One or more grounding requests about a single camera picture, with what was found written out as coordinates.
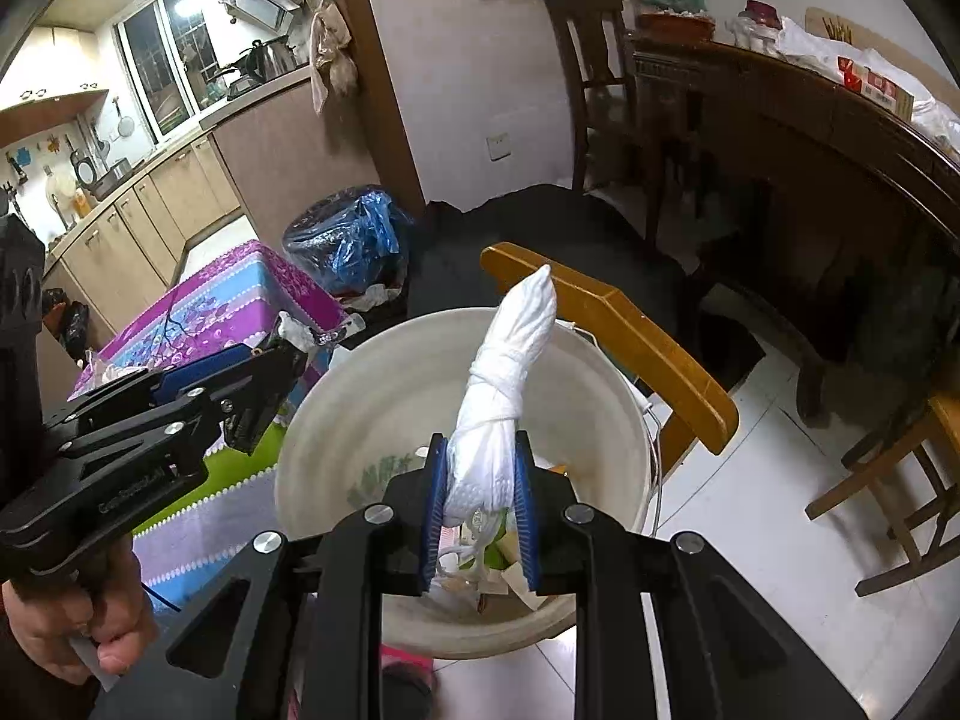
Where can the person's left hand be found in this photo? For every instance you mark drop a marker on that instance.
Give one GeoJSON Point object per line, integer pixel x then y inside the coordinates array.
{"type": "Point", "coordinates": [52, 637]}

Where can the person's left forearm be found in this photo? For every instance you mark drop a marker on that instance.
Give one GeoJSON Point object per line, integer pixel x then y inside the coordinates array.
{"type": "Point", "coordinates": [30, 694]}

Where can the white plastic bags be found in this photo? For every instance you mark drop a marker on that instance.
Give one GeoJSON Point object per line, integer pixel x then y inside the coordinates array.
{"type": "Point", "coordinates": [817, 45]}

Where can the wall cabinet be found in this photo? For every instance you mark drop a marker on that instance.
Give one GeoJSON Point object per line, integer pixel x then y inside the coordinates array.
{"type": "Point", "coordinates": [52, 109]}

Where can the brown basin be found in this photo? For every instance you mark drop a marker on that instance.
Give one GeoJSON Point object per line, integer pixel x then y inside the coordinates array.
{"type": "Point", "coordinates": [675, 26]}

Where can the light wooden chair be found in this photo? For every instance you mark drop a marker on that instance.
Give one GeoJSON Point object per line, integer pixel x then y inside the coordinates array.
{"type": "Point", "coordinates": [900, 480]}

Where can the pink slipper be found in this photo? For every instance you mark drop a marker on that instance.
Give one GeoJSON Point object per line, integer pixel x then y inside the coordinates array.
{"type": "Point", "coordinates": [405, 679]}

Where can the yellow wooden chair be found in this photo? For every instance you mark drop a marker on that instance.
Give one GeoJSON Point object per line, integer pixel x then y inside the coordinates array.
{"type": "Point", "coordinates": [637, 330]}

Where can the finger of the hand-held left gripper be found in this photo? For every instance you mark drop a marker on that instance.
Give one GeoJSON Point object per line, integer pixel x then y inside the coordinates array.
{"type": "Point", "coordinates": [202, 371]}
{"type": "Point", "coordinates": [251, 420]}

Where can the black plastic bag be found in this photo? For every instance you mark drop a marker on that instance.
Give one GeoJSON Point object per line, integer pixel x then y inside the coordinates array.
{"type": "Point", "coordinates": [64, 319]}

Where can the white knotted plastic bag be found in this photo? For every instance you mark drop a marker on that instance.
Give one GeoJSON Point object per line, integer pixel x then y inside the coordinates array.
{"type": "Point", "coordinates": [502, 390]}

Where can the steel kettle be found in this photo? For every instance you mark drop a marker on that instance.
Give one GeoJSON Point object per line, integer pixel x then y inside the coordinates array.
{"type": "Point", "coordinates": [262, 60]}

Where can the black cloth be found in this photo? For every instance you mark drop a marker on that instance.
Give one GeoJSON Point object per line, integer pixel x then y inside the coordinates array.
{"type": "Point", "coordinates": [525, 225]}

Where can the white plastic bucket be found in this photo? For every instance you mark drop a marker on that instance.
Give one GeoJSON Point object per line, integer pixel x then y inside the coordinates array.
{"type": "Point", "coordinates": [360, 420]}

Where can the hanging plastic bags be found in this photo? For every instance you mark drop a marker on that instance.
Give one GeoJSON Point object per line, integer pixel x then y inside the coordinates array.
{"type": "Point", "coordinates": [330, 52]}

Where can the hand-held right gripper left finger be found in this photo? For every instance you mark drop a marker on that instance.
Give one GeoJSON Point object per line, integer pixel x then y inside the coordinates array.
{"type": "Point", "coordinates": [435, 510]}

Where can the red and white carton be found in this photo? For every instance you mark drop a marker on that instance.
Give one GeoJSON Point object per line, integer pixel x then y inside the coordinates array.
{"type": "Point", "coordinates": [874, 86]}

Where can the white wall socket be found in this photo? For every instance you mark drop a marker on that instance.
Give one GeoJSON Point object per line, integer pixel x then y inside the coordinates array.
{"type": "Point", "coordinates": [499, 146]}

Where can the dark wooden sideboard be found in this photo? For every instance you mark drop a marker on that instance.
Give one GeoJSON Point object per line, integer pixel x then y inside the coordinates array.
{"type": "Point", "coordinates": [787, 165]}

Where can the blue plastic bag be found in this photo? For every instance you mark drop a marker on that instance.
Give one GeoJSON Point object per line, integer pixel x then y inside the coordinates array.
{"type": "Point", "coordinates": [367, 232]}

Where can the beige kitchen cabinets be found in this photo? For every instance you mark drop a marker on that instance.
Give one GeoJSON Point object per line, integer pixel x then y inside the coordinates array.
{"type": "Point", "coordinates": [180, 187]}

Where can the white hanging strainer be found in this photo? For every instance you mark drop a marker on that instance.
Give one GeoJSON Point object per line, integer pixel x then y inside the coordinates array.
{"type": "Point", "coordinates": [124, 124]}

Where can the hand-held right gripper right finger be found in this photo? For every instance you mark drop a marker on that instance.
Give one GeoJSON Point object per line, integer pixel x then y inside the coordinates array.
{"type": "Point", "coordinates": [526, 525]}

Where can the hanging black pan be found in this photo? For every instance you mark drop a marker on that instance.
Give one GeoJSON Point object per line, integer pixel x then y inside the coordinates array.
{"type": "Point", "coordinates": [79, 165]}

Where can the kitchen window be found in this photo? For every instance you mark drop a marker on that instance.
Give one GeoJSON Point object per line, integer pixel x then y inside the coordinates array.
{"type": "Point", "coordinates": [169, 52]}

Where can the clear plastic wrapper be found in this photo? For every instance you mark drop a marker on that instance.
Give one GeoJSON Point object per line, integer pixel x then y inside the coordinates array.
{"type": "Point", "coordinates": [300, 330]}

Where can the dark wooden chair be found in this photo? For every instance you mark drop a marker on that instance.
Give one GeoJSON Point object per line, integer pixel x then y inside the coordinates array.
{"type": "Point", "coordinates": [600, 75]}

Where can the clear plastic bag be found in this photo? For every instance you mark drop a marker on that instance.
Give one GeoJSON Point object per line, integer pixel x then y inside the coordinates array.
{"type": "Point", "coordinates": [105, 375]}

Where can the red container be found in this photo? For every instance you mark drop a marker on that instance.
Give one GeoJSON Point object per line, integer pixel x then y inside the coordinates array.
{"type": "Point", "coordinates": [761, 15]}

